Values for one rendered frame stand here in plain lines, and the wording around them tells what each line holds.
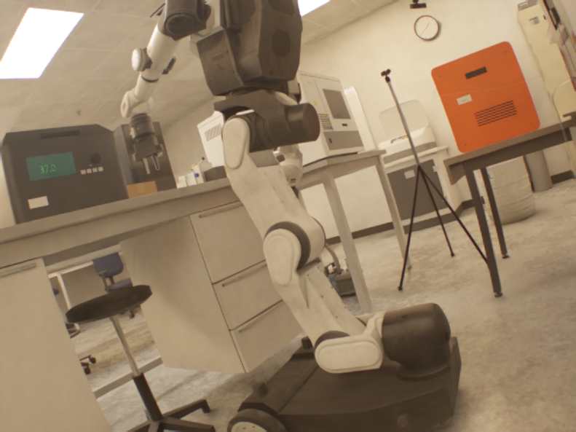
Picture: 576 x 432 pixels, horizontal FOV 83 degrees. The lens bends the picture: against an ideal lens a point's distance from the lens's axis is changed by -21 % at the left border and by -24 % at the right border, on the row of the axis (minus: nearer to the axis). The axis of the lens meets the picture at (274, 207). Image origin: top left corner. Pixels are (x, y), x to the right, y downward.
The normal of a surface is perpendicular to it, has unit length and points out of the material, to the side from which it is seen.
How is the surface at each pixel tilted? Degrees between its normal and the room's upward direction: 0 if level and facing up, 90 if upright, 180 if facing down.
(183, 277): 90
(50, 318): 90
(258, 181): 113
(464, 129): 90
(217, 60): 99
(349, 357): 90
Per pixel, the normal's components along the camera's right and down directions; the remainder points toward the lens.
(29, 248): 0.76, -0.25
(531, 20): -0.57, 0.18
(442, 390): -0.16, 0.05
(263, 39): 0.79, 0.21
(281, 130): -0.38, 0.53
